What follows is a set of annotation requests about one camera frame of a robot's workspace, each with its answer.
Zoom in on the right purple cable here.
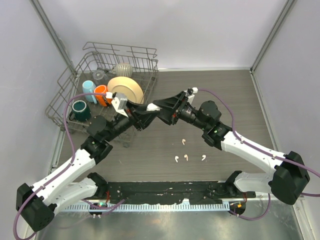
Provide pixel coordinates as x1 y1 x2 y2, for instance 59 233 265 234
196 87 320 197

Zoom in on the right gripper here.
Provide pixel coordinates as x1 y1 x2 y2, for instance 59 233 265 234
153 91 208 131

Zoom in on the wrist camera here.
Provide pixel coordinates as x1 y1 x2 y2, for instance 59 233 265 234
105 91 128 118
185 87 198 104

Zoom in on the clear glass cup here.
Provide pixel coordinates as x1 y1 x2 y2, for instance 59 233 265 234
92 69 105 81

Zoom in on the white earbud charging case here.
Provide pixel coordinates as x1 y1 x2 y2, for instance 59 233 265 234
146 103 161 112

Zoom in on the slotted cable duct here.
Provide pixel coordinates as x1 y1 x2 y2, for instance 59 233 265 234
63 201 230 213

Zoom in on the striped ceramic cup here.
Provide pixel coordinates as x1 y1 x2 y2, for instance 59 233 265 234
111 63 133 78

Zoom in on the purple cable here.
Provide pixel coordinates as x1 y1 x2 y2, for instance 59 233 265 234
196 87 320 197
12 92 126 240

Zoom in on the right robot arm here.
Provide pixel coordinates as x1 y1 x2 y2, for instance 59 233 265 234
147 88 310 205

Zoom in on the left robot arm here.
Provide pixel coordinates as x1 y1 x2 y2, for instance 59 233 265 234
16 100 161 232

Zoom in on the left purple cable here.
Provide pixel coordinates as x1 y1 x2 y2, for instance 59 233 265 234
12 92 126 240

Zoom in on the dark green mug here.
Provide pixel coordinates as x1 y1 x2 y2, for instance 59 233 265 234
69 100 92 122

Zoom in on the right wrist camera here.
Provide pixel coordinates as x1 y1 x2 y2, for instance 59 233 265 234
185 87 198 104

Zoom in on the grey wire dish rack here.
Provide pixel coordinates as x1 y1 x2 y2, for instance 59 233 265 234
45 42 159 131

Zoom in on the orange mug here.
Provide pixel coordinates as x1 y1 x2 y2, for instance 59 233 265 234
93 84 112 107

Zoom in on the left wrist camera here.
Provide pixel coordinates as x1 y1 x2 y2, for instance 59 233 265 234
105 91 128 118

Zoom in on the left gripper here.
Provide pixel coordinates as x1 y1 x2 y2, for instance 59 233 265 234
104 99 159 142

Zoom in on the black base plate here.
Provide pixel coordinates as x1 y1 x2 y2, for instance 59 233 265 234
85 181 256 205

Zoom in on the beige plate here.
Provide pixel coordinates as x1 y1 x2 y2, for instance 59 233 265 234
107 76 144 104

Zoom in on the light blue mug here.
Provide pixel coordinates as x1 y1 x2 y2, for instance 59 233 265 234
82 80 98 105

